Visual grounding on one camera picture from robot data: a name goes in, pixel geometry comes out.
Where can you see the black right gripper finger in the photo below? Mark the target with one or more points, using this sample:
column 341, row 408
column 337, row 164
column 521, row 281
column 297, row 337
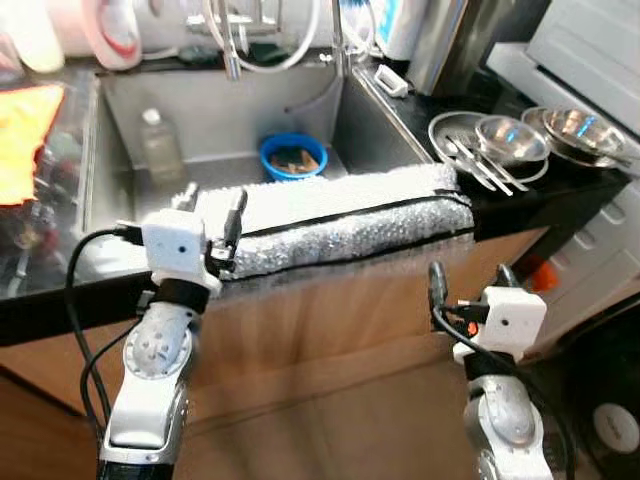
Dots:
column 438, row 287
column 508, row 280

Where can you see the steel sink faucet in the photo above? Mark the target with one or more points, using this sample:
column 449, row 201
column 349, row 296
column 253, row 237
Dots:
column 232, row 55

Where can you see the wooden sink cabinet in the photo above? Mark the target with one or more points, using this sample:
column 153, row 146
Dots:
column 320, row 360

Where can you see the small white plastic holder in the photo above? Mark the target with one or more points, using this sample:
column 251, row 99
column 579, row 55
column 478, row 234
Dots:
column 391, row 81

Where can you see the white drawer unit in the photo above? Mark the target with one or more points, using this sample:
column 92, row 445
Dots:
column 595, row 250

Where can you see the silver left arm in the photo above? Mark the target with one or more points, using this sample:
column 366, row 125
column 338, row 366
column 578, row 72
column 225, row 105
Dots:
column 155, row 370

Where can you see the silver right arm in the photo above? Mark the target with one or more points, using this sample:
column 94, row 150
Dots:
column 505, row 420

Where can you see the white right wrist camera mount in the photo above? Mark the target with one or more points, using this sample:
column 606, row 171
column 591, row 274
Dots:
column 510, row 322

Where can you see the steel spoon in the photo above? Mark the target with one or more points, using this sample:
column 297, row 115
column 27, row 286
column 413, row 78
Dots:
column 472, row 168

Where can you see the steel plate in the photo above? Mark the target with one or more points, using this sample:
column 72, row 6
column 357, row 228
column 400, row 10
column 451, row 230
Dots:
column 448, row 128

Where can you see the small orange object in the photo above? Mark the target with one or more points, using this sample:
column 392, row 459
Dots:
column 541, row 277

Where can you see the tall steel cylinder appliance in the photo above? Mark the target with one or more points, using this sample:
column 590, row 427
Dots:
column 460, row 45

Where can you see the steel kitchen sink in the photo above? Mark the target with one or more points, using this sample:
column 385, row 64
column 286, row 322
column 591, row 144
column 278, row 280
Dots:
column 220, row 110

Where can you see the white water purifier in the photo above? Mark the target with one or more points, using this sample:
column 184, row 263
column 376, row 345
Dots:
column 405, row 25

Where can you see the wide steel bowl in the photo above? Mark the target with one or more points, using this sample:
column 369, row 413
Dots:
column 585, row 132

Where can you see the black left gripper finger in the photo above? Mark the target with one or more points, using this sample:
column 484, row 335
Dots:
column 187, row 198
column 237, row 220

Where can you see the blue plastic bowl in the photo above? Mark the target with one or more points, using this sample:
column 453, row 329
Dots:
column 268, row 160

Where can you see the white detergent bottle red label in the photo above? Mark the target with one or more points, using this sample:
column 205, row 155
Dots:
column 112, row 30

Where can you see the orange cloth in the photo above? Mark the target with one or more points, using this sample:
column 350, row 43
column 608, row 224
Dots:
column 28, row 140

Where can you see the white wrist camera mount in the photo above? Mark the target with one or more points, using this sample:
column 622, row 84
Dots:
column 175, row 248
column 510, row 322

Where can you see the steel fork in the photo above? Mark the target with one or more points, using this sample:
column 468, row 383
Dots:
column 500, row 172

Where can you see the pale yellow bottle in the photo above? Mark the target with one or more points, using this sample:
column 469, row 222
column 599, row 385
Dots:
column 30, row 35

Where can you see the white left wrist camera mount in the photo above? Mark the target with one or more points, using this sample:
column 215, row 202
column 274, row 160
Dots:
column 175, row 248

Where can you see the small steel bowl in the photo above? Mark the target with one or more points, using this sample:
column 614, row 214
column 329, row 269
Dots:
column 512, row 140

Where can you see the white countertop appliance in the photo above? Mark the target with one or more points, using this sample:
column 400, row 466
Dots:
column 590, row 50

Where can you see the clear plastic bottle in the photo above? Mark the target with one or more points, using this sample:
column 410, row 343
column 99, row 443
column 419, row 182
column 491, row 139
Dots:
column 162, row 155

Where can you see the dark washing machine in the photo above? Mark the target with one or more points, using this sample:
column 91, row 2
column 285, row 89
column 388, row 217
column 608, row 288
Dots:
column 610, row 380

